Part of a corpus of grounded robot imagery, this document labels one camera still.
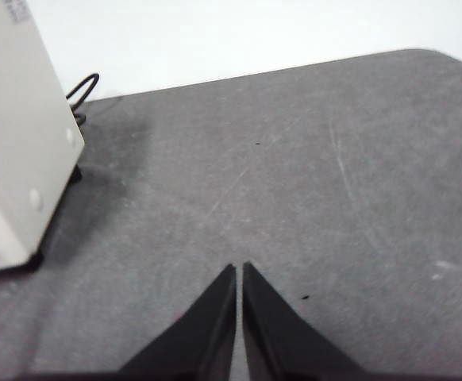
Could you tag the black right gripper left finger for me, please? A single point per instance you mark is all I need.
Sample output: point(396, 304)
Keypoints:
point(199, 341)

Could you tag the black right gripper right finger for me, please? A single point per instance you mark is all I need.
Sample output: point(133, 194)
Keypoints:
point(278, 341)

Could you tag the cream toaster oven body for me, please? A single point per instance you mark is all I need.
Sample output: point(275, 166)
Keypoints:
point(16, 119)

